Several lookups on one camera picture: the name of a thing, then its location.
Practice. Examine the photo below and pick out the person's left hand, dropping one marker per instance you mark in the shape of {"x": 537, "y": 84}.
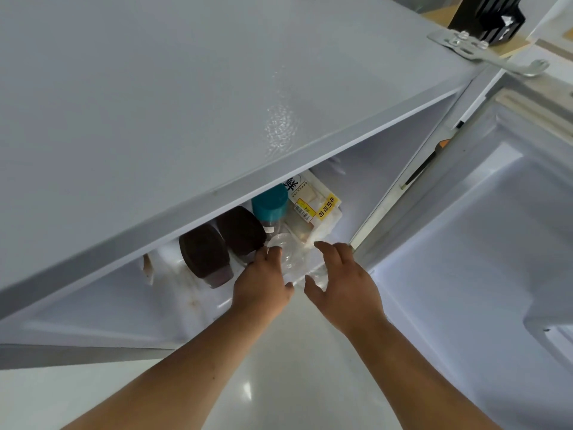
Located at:
{"x": 259, "y": 291}

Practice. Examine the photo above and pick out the person's right hand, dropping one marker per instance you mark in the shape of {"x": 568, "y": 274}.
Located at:
{"x": 353, "y": 300}

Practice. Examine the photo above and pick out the dark brown lidded container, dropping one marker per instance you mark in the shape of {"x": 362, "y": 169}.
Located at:
{"x": 239, "y": 230}
{"x": 203, "y": 252}

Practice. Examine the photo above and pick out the teal lid jar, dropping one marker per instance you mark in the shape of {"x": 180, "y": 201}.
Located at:
{"x": 270, "y": 203}

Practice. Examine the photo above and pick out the white bread package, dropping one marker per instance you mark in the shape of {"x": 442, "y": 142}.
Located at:
{"x": 313, "y": 205}

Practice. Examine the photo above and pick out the grey mini fridge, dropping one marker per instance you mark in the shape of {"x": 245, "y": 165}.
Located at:
{"x": 179, "y": 107}

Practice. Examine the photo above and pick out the person's right forearm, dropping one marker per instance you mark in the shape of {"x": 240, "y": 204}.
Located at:
{"x": 412, "y": 385}

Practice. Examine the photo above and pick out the person's left forearm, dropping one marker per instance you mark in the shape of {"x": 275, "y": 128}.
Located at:
{"x": 179, "y": 385}

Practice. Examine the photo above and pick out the light wooden table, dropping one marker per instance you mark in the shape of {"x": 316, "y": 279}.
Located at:
{"x": 441, "y": 15}

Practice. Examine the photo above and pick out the black desk organizer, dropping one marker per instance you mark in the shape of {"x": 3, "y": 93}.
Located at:
{"x": 483, "y": 15}

